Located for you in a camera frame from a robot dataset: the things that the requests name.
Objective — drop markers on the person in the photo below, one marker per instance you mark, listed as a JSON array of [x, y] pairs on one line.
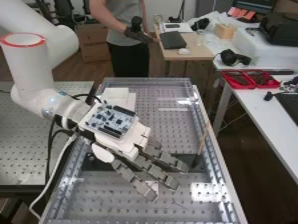
[[124, 50]]

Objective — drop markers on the wooden desk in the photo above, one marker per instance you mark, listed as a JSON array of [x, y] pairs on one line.
[[191, 55]]

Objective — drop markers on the thin stick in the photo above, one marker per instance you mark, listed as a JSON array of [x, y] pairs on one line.
[[203, 141]]

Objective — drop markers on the cardboard box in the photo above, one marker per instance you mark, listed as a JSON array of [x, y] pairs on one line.
[[94, 43]]

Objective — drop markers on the clear box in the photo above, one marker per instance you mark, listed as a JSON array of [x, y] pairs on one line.
[[147, 81]]

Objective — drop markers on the white desk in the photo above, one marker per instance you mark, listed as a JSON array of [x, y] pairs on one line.
[[267, 113]]

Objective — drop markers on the black plate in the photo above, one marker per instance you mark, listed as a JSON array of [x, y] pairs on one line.
[[202, 166]]

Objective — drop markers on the black case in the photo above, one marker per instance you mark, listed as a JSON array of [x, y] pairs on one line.
[[281, 30]]

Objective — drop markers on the small white box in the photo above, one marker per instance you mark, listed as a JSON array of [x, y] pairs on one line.
[[118, 95]]

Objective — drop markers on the small wooden box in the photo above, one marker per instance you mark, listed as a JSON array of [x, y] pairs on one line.
[[225, 31]]

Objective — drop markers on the black keyboard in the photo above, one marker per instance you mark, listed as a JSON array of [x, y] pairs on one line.
[[174, 40], [291, 106]]

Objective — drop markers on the white mouse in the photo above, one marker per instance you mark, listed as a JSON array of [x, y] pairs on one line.
[[184, 51]]

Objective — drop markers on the black headphones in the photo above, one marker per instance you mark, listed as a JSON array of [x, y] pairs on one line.
[[231, 57]]

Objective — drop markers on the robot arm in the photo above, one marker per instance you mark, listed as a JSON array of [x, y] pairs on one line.
[[35, 66]]

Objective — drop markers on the red tray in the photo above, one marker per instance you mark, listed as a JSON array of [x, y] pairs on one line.
[[237, 80], [267, 79]]

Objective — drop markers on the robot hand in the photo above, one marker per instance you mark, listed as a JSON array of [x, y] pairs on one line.
[[128, 133]]

